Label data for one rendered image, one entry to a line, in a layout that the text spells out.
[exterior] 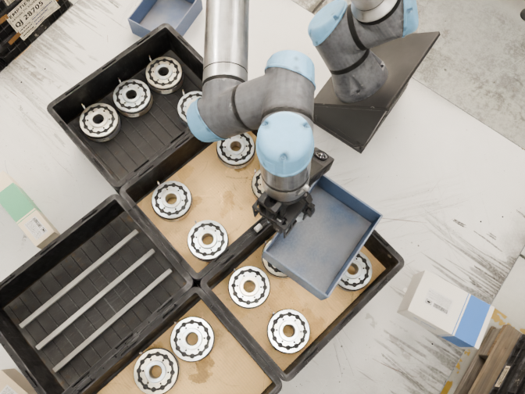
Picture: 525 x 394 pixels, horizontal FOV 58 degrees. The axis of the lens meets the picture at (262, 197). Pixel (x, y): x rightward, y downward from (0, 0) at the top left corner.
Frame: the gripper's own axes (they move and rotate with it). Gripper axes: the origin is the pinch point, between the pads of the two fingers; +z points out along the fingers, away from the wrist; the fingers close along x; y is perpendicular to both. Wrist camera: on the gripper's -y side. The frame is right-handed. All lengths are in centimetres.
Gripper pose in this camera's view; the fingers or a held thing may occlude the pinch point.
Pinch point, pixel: (292, 213)
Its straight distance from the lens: 94.7
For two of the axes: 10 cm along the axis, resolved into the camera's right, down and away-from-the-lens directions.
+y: -6.2, 7.5, -2.6
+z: 0.5, 3.6, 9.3
